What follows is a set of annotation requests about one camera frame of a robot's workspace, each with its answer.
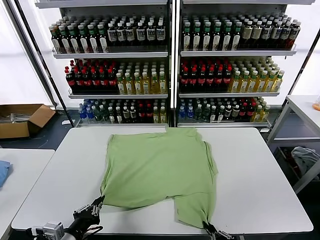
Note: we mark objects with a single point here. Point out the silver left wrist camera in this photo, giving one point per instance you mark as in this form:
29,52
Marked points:
51,230

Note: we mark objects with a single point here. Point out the grey slanted frame bar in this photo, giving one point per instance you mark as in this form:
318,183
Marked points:
31,50

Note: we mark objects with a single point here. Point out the dark bottle beige label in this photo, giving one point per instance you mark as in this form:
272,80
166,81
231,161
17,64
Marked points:
247,33
257,33

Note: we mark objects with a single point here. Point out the blue-label water bottle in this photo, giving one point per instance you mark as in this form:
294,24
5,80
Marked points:
190,113
183,113
90,113
82,113

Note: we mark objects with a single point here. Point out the red-cap cola bottle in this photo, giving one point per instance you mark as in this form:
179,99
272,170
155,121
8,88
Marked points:
70,81
242,112
185,80
96,81
211,80
193,80
202,80
149,113
250,111
142,113
219,80
227,80
79,81
112,81
104,81
87,81

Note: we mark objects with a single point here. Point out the yellow juice bottle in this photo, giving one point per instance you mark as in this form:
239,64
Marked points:
243,83
252,83
138,85
269,83
235,83
129,86
260,83
163,115
121,86
156,115
155,85
163,85
257,114
146,85
278,82
265,113

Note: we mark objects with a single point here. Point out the white table grey frame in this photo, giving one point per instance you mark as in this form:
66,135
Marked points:
302,102

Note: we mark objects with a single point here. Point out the blue folded cloth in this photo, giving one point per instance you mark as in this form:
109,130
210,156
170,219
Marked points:
3,172

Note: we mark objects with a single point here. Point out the grey metal shelf rack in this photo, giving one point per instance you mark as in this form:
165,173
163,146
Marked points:
112,54
237,53

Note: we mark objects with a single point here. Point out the green t-shirt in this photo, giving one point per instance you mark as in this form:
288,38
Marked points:
160,170

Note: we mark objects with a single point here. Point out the green-label water bottle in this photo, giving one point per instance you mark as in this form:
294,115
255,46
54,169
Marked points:
104,113
206,113
98,113
198,113

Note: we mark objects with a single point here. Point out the dark green bottle white cap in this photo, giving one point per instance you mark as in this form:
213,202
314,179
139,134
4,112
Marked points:
213,115
119,116
111,116
221,115

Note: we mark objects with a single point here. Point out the grey white clothes pile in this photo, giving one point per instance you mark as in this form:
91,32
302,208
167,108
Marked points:
303,157

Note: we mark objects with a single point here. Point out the brown cardboard box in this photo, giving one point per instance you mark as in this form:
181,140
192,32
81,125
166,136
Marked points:
15,130

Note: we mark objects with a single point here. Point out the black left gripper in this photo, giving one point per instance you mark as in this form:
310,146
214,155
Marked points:
85,221

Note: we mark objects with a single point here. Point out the dark tea bottle green cap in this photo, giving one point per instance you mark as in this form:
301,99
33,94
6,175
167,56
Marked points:
227,37
197,37
207,37
217,37
93,41
56,41
65,41
187,37
103,40
84,41
74,41
236,37

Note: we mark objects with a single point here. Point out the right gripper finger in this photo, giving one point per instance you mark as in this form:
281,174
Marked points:
225,235
208,228

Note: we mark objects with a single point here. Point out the orange object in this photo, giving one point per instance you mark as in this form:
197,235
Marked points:
317,106

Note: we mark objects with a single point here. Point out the black slanted pole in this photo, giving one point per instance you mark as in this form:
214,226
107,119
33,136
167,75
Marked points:
50,75
299,72

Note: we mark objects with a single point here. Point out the clear packaged parts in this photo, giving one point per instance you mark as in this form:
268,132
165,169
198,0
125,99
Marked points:
17,117

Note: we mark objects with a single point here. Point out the red drink bottle blue label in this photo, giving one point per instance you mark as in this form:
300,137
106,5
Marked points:
293,35

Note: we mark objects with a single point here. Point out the dark bottle blue white label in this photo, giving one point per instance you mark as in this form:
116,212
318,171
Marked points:
121,35
285,33
275,33
130,34
141,34
266,33
112,35
160,34
151,34

